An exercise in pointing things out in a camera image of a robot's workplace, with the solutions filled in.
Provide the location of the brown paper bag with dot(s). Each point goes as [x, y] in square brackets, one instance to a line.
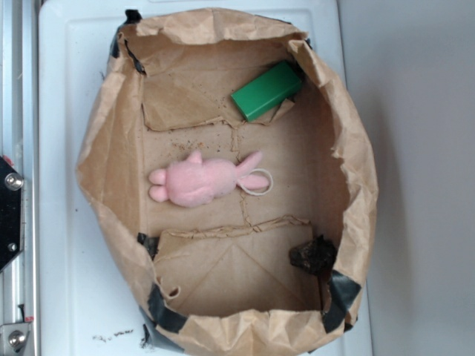
[216, 279]

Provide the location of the green rectangular block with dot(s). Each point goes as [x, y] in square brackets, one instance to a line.
[267, 91]

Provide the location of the dark brown rough chunk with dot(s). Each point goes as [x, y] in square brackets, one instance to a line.
[315, 256]

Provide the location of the pink plush bunny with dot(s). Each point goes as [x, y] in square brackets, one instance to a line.
[197, 181]

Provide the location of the white plastic tray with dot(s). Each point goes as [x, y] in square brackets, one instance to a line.
[86, 307]

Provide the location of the aluminium frame rail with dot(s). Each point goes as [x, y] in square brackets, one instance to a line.
[20, 326]

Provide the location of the black mounting plate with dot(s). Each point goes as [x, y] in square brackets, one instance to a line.
[12, 218]

